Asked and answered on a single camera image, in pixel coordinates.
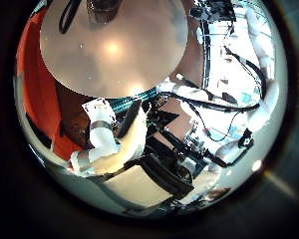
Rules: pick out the dark glass vase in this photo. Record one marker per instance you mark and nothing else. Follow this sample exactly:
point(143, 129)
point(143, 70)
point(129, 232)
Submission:
point(104, 10)

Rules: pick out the teal ribbed strip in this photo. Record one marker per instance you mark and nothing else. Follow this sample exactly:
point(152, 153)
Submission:
point(129, 101)

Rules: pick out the orange sofa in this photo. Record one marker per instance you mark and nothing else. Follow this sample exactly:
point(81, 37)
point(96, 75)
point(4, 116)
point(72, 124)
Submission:
point(33, 83)

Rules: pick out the black perforated rail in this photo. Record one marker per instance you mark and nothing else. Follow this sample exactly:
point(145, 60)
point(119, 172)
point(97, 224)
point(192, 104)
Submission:
point(206, 53)

